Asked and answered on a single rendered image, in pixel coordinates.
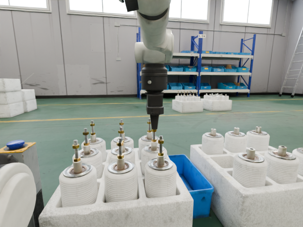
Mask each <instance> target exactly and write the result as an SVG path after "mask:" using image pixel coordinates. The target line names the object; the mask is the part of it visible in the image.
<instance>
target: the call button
mask: <svg viewBox="0 0 303 227"><path fill-rule="evenodd" d="M24 143H25V142H24V140H14V141H10V142H8V143H7V144H6V146H7V147H8V148H9V149H16V148H20V147H22V146H23V144H24Z"/></svg>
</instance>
